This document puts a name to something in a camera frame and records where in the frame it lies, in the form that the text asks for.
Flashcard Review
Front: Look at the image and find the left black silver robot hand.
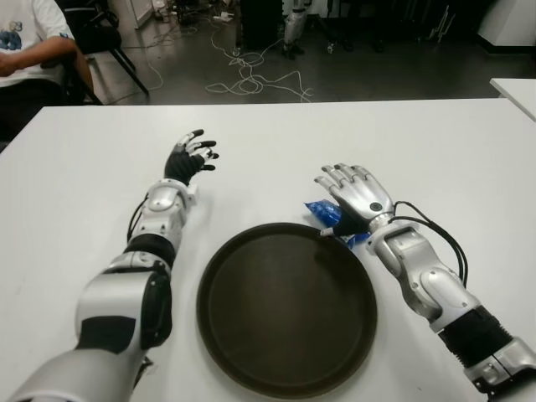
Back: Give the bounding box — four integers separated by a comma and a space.
163, 128, 219, 185

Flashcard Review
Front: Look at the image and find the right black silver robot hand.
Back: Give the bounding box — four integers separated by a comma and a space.
312, 162, 395, 238

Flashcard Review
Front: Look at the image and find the blue Oreo cookie packet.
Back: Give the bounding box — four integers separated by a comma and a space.
302, 198, 373, 251

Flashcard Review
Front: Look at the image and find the round dark brown tray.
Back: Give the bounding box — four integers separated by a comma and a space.
196, 222, 379, 398

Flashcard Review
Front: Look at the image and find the black chair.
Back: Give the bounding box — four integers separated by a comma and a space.
56, 0, 151, 106

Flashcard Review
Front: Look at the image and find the white panel board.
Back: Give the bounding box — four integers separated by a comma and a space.
129, 0, 154, 29

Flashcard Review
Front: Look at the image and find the black cabinet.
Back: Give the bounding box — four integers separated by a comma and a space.
236, 0, 290, 50

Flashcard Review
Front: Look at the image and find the white side table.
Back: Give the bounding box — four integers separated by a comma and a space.
489, 77, 536, 125

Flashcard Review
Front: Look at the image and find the seated person in white t-shirt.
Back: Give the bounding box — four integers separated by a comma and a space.
0, 0, 79, 146

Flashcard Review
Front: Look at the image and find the white counter with black base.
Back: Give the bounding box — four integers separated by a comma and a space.
477, 0, 536, 54

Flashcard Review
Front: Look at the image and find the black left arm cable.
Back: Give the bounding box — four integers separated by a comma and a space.
127, 193, 159, 393

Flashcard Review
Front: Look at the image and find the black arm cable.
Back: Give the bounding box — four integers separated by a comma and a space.
127, 193, 159, 393
393, 200, 469, 290

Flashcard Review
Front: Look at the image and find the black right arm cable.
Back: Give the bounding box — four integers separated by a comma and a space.
393, 200, 469, 290

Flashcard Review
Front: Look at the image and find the tangled white floor cable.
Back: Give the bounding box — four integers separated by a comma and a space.
142, 28, 314, 103

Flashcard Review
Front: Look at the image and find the folded metal frame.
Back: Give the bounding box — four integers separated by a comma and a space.
426, 2, 457, 43

